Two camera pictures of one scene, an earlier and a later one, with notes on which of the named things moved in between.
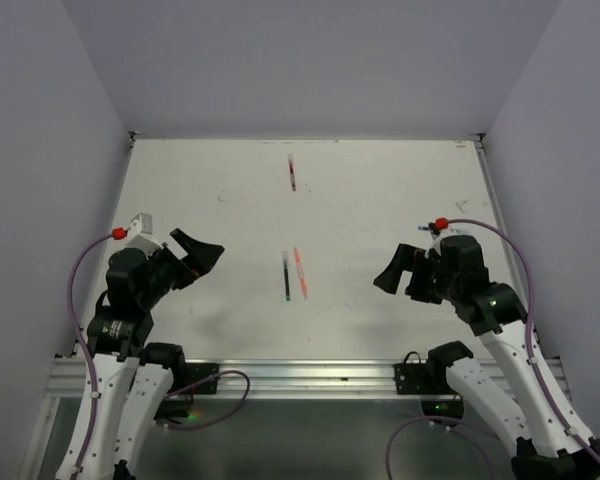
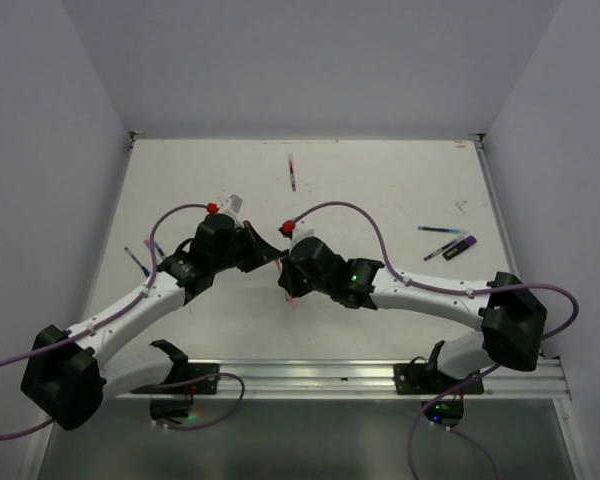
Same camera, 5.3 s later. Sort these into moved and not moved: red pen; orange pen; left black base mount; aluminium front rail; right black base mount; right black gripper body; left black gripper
Moved: orange pen; right black gripper body; left black gripper
Not moved: red pen; aluminium front rail; left black base mount; right black base mount
